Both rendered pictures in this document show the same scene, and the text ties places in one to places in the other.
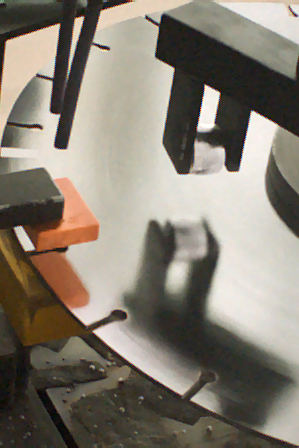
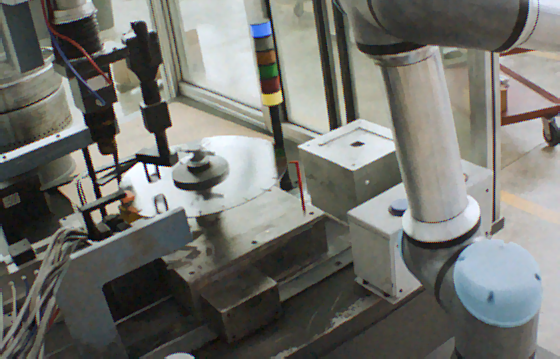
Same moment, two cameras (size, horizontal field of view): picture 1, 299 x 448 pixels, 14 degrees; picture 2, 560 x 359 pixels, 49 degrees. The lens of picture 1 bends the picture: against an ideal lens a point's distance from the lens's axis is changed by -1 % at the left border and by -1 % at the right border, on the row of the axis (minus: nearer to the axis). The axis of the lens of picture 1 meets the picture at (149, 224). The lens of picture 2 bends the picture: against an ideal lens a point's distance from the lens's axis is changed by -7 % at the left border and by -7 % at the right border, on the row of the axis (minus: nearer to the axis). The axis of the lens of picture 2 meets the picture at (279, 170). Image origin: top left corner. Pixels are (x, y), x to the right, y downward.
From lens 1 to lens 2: 0.79 m
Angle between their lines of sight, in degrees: 10
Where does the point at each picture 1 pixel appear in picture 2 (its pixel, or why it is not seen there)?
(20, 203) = (118, 195)
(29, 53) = not seen: hidden behind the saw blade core
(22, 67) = not seen: hidden behind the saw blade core
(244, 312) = (165, 202)
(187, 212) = (155, 191)
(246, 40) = (150, 152)
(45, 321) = (131, 217)
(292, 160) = (175, 174)
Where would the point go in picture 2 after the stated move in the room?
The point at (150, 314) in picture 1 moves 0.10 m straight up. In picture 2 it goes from (147, 208) to (134, 157)
